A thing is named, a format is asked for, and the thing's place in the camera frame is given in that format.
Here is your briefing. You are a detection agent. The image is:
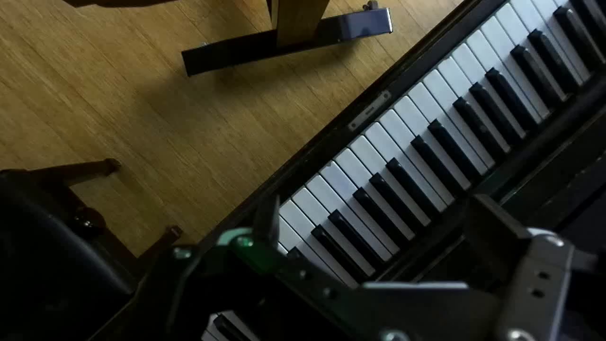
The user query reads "wooden stand post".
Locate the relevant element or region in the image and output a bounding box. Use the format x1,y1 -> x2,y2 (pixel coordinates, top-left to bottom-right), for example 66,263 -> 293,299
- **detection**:
269,0 -> 333,49

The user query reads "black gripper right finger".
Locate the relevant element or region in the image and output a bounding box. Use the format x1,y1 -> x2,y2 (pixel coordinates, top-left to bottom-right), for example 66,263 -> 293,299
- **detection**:
462,191 -> 579,341

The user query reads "black digital piano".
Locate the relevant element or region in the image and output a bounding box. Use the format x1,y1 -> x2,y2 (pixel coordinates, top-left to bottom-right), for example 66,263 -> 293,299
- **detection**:
200,0 -> 606,341

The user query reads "black stand foot bar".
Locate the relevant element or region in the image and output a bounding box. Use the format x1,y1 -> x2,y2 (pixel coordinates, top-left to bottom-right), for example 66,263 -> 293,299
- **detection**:
180,5 -> 394,79

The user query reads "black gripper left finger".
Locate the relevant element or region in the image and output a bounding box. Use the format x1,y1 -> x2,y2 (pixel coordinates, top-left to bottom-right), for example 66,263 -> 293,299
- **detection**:
215,193 -> 299,280

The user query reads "black piano bench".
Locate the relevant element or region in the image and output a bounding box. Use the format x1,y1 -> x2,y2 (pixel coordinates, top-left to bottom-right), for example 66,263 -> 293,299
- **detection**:
0,157 -> 185,341

